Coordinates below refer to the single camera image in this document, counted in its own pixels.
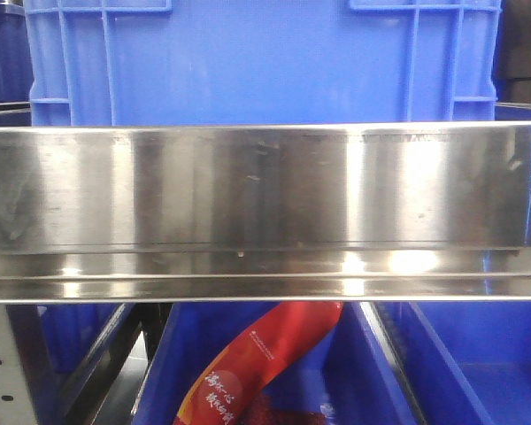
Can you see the blue lower left bin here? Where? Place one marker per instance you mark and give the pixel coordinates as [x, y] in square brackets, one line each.
[70, 330]

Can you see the blue bin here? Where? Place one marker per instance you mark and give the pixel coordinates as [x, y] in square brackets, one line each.
[346, 377]
[70, 330]
[466, 362]

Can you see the red snack package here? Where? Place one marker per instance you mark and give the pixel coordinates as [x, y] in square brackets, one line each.
[254, 358]

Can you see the white perforated rack upright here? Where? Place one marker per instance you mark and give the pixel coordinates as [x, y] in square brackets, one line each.
[16, 404]

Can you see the blue lower right bin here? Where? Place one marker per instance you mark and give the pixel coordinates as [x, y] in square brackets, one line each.
[466, 362]

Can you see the stainless steel shelf rail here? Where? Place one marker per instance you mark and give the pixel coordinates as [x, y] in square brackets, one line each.
[407, 211]

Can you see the large blue upper crate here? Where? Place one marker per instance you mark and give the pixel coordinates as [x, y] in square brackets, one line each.
[135, 63]

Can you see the blue lower middle bin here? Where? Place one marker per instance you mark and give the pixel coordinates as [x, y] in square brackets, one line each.
[346, 377]

